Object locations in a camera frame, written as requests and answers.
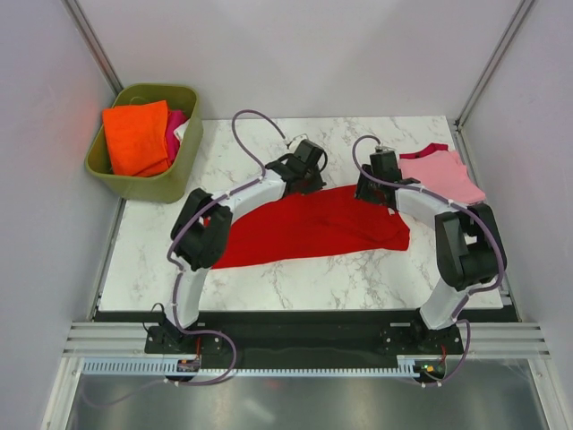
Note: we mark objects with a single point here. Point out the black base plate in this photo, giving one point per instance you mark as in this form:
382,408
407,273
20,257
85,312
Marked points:
308,339

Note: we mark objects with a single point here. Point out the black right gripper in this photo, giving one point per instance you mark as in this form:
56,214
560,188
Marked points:
361,191

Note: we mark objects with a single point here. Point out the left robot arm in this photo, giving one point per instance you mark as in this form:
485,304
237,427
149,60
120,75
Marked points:
202,229

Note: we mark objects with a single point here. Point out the right aluminium frame post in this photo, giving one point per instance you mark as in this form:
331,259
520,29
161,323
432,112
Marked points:
516,22

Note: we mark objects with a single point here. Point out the aluminium rail front crossbar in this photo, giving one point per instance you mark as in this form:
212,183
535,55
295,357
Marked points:
489,340

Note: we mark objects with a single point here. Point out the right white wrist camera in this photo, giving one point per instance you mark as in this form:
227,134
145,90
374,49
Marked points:
383,149

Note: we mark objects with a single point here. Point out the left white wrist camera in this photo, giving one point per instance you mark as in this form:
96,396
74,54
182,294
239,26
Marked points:
299,137

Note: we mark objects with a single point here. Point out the aluminium frame post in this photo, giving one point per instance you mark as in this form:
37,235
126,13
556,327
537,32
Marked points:
516,22
90,38

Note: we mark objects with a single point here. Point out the white garment in bin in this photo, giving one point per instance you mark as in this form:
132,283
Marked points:
179,132

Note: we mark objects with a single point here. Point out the magenta t-shirt in bin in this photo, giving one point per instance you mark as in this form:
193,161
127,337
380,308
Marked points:
175,118

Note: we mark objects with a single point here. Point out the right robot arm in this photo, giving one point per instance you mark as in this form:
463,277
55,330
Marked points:
469,253

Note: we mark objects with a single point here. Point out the red t-shirt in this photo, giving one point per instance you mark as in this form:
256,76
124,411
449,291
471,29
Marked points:
326,223

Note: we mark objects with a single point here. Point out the grey slotted cable duct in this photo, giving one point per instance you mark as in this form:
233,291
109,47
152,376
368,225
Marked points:
172,367

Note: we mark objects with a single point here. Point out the folded pink t-shirt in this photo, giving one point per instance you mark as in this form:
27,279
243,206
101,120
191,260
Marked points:
444,173

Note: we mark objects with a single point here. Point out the orange t-shirt in bin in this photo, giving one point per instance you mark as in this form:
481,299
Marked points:
136,139

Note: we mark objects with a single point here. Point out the left aluminium frame post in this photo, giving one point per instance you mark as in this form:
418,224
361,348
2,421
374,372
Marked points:
90,38

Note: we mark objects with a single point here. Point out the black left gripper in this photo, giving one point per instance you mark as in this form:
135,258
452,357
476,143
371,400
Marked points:
316,185

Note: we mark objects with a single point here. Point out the aluminium rail right of table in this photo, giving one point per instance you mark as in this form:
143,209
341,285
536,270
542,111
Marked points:
502,188

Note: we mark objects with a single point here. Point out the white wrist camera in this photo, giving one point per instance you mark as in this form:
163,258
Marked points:
383,149
299,137

